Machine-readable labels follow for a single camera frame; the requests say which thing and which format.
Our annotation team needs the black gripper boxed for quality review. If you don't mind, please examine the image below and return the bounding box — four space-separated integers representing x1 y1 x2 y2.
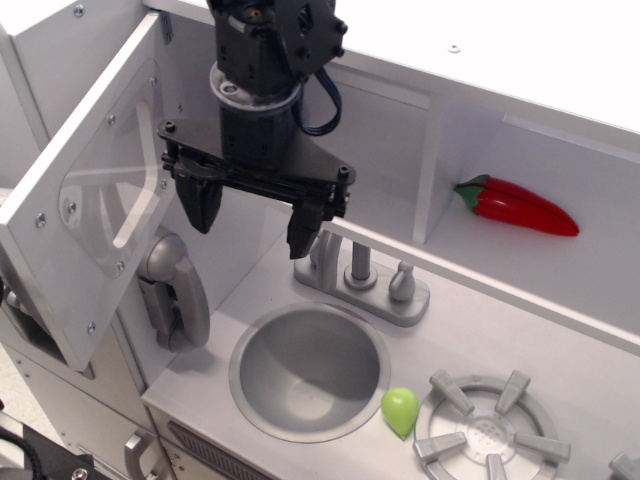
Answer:
157 112 356 259

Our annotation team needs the grey toy faucet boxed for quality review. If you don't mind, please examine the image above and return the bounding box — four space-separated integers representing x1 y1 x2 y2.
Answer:
294 231 431 328

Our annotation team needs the round metal sink bowl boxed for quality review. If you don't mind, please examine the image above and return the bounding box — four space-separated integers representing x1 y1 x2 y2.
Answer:
229 303 391 443

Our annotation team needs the grey toy telephone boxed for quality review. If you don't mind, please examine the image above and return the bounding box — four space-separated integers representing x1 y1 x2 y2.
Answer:
136 229 210 353

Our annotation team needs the white microwave door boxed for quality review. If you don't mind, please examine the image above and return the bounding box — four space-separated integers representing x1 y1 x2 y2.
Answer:
1 12 171 371

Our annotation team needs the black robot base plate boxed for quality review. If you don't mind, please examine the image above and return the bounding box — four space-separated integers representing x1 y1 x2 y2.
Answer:
1 412 105 479

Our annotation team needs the grey oven door handle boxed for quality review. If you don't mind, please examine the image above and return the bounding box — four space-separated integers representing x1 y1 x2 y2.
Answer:
124 433 157 480

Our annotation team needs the green toy pear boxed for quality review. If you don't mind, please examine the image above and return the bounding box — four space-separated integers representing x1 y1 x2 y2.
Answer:
381 387 420 440

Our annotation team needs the white toy kitchen cabinet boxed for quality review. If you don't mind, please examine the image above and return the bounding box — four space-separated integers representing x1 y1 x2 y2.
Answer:
1 1 639 479

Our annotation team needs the grey toy stove burner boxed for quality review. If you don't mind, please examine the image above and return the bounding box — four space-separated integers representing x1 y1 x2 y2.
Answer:
413 370 571 479

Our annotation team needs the red toy chili pepper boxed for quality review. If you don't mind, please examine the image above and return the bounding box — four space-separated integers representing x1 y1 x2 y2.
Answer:
453 174 580 237

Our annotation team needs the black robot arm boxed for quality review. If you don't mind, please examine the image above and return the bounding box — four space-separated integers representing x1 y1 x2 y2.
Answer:
158 1 356 259

